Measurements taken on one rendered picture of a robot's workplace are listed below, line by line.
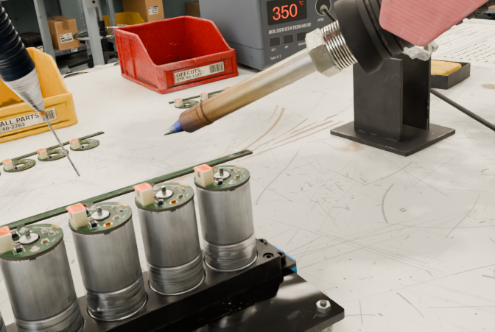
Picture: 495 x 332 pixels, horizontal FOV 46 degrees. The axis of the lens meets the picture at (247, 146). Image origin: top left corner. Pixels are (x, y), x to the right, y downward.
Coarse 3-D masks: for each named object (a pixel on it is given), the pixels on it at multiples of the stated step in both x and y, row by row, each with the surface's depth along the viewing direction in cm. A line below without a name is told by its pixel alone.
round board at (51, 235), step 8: (40, 224) 23; (48, 224) 23; (16, 232) 22; (32, 232) 23; (40, 232) 23; (48, 232) 22; (56, 232) 22; (16, 240) 22; (40, 240) 22; (48, 240) 22; (56, 240) 22; (16, 248) 21; (24, 248) 21; (40, 248) 21; (48, 248) 21; (0, 256) 21; (8, 256) 21; (16, 256) 21; (24, 256) 21; (32, 256) 21
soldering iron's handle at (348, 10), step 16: (352, 0) 18; (368, 0) 17; (352, 16) 17; (368, 16) 17; (352, 32) 17; (368, 32) 17; (384, 32) 17; (352, 48) 17; (368, 48) 17; (384, 48) 17; (400, 48) 17; (368, 64) 17
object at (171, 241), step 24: (168, 192) 25; (144, 216) 24; (168, 216) 24; (192, 216) 25; (144, 240) 25; (168, 240) 24; (192, 240) 25; (168, 264) 24; (192, 264) 25; (168, 288) 25; (192, 288) 25
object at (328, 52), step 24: (336, 24) 18; (312, 48) 18; (336, 48) 18; (264, 72) 19; (288, 72) 19; (312, 72) 19; (336, 72) 18; (216, 96) 20; (240, 96) 19; (192, 120) 20; (216, 120) 20
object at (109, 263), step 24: (96, 216) 23; (96, 240) 22; (120, 240) 23; (96, 264) 23; (120, 264) 23; (96, 288) 23; (120, 288) 23; (144, 288) 25; (96, 312) 24; (120, 312) 24
